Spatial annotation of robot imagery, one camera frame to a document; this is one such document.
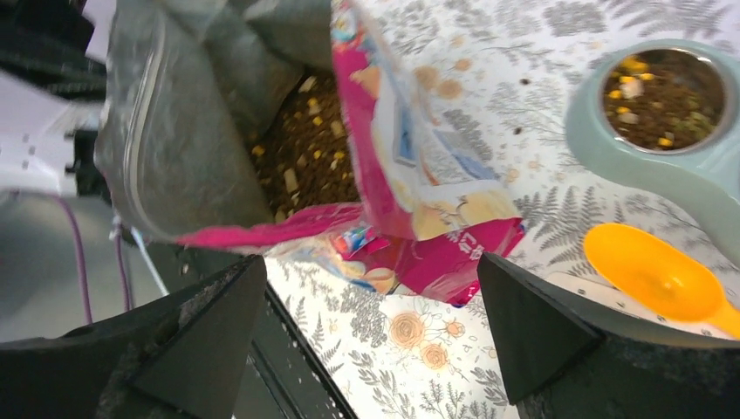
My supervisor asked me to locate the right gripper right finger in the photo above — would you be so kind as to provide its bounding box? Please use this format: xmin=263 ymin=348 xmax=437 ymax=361
xmin=477 ymin=254 xmax=739 ymax=418

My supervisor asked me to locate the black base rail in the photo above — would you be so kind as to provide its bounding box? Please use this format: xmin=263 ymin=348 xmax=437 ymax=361
xmin=146 ymin=243 xmax=357 ymax=419

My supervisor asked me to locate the pink pet food bag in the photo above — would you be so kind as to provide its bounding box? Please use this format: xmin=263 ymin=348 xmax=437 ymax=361
xmin=94 ymin=1 xmax=524 ymax=306

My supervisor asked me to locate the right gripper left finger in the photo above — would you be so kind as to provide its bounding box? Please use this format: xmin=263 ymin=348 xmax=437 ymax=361
xmin=1 ymin=256 xmax=267 ymax=418

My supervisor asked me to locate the orange plastic scoop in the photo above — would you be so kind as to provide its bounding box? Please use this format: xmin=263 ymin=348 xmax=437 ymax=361
xmin=583 ymin=223 xmax=739 ymax=339

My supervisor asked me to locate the green double pet bowl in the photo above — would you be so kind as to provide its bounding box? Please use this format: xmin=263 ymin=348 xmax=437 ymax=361
xmin=565 ymin=39 xmax=739 ymax=260

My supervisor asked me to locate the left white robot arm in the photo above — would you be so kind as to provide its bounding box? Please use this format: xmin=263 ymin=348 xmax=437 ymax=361
xmin=1 ymin=1 xmax=116 ymax=196

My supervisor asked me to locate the floral table mat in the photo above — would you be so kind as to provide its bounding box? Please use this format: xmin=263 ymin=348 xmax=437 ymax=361
xmin=267 ymin=1 xmax=739 ymax=418

